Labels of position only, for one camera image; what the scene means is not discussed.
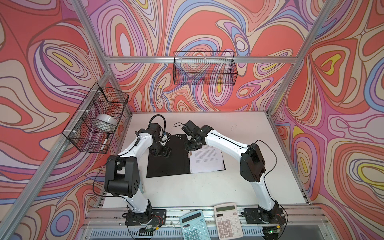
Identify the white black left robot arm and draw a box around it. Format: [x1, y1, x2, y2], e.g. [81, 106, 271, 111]
[104, 129, 170, 225]

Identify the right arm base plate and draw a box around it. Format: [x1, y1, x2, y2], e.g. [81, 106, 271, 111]
[241, 208, 287, 225]

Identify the white tape roll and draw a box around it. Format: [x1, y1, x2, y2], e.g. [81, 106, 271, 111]
[96, 114, 118, 126]

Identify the black wire basket left wall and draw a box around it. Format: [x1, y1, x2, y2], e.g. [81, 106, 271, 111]
[62, 83, 129, 154]

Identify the pink white calculator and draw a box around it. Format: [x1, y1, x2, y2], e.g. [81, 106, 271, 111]
[214, 203, 244, 240]

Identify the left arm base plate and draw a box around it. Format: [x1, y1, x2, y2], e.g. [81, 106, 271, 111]
[122, 209, 167, 227]

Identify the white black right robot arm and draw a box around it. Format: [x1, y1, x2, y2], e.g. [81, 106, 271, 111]
[186, 130, 279, 223]

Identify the black wire basket wall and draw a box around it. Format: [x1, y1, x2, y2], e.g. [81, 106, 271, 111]
[173, 50, 238, 86]
[62, 83, 129, 154]

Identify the black wire basket back wall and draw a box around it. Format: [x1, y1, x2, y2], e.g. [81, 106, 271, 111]
[173, 50, 238, 86]

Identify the blue folder with black inside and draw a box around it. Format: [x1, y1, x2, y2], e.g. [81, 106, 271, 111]
[146, 134, 192, 178]

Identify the black marker pen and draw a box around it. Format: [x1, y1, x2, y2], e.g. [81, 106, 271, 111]
[100, 134, 110, 152]

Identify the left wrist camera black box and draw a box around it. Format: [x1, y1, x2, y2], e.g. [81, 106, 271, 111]
[148, 114, 171, 143]

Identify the teal calculator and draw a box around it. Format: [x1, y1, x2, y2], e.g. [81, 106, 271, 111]
[180, 210, 211, 240]

